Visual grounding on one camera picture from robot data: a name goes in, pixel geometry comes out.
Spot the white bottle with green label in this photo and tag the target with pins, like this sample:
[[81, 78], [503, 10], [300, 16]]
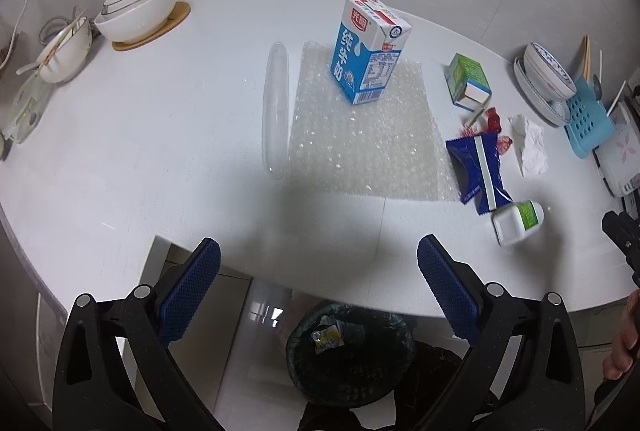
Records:
[[510, 226]]

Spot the green and white paper box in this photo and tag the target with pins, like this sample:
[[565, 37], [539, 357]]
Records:
[[465, 71]]

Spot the blue perforated utensil holder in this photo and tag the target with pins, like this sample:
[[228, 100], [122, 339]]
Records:
[[585, 126]]

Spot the bundle of wooden chopsticks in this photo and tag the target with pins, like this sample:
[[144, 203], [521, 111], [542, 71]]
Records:
[[586, 56]]

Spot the black mesh trash bin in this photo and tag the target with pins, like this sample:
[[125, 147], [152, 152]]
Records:
[[350, 376]]

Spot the red mesh net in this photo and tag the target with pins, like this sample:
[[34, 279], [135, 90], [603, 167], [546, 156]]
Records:
[[492, 121]]

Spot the metal spoon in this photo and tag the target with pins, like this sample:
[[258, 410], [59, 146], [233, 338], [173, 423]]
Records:
[[597, 87]]

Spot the white tray with flower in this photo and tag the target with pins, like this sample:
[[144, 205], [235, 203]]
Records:
[[617, 146]]

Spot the stacked white bowls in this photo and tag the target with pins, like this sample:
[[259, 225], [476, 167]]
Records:
[[135, 23]]

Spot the clear bubble wrap sheet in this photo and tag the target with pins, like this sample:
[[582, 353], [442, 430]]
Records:
[[360, 146]]

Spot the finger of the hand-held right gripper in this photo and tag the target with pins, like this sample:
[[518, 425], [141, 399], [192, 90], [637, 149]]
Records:
[[622, 231]]

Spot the white tissue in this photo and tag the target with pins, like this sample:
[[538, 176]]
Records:
[[532, 146]]

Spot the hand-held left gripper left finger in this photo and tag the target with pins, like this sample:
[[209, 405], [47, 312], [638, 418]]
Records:
[[190, 291]]

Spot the small wooden stick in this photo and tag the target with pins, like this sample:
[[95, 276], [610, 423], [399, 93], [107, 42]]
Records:
[[474, 117]]

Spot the pair of wooden chopsticks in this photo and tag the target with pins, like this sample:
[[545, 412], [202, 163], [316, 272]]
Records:
[[62, 38]]

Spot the blue snack wrapper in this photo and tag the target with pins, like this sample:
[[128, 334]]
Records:
[[470, 166]]

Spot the blue and white milk carton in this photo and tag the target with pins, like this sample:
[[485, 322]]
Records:
[[360, 61]]

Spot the yellow wrapper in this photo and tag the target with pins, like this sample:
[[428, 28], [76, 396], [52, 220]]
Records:
[[325, 340]]

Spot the blue floral patterned bowl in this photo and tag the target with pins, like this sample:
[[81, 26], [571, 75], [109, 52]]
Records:
[[540, 71]]

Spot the white spoon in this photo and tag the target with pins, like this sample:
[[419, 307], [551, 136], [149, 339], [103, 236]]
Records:
[[30, 67]]

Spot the white bowl with chopsticks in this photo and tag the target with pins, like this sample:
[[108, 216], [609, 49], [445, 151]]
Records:
[[65, 61]]

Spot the blue striped plate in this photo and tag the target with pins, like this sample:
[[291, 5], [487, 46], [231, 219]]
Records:
[[530, 96]]

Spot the person's right hand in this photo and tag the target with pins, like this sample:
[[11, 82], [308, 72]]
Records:
[[625, 341]]

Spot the round wooden coaster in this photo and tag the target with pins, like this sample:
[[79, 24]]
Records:
[[170, 23]]

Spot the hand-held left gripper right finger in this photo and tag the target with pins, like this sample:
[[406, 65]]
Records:
[[445, 286]]

